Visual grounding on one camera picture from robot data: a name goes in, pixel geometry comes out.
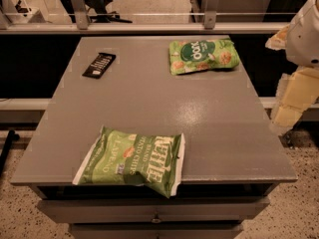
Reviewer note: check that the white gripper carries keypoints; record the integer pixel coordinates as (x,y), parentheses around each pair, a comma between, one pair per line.
(304,39)

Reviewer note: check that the green jalapeno chip bag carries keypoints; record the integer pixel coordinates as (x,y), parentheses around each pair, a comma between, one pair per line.
(120,158)

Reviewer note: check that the green rice chip bag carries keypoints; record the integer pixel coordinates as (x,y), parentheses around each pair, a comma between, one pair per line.
(195,56)

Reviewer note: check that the grey metal railing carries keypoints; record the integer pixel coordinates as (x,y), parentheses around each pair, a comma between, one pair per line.
(48,17)

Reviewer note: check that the grey drawer cabinet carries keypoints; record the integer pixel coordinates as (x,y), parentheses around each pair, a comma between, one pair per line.
(232,159)

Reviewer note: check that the black chocolate bar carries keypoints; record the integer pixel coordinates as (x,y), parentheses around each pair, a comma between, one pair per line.
(97,68)

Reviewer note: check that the metal drawer knob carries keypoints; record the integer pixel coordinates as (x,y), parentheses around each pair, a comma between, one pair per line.
(156,219)

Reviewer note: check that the black pole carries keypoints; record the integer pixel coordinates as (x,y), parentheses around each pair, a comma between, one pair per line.
(11,136)

